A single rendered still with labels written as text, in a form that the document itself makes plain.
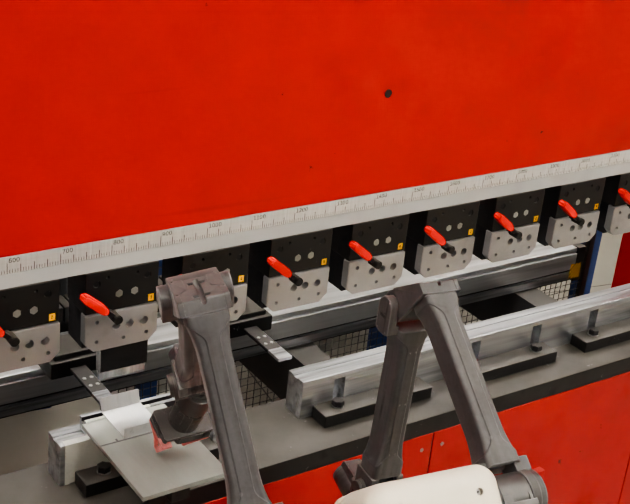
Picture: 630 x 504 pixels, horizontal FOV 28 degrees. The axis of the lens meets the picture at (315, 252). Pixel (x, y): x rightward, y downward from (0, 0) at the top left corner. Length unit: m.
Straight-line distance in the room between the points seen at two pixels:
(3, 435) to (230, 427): 2.57
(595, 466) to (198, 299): 1.87
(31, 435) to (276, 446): 1.71
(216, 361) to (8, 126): 0.62
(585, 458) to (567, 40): 1.13
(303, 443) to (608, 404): 0.94
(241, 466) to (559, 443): 1.59
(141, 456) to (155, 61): 0.74
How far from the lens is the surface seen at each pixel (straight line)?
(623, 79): 3.01
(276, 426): 2.76
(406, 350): 2.19
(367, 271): 2.68
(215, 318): 1.75
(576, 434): 3.29
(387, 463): 2.31
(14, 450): 4.21
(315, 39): 2.39
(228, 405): 1.76
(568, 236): 3.07
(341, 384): 2.83
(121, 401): 2.56
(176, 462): 2.41
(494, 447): 2.01
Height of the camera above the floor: 2.38
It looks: 25 degrees down
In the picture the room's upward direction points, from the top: 6 degrees clockwise
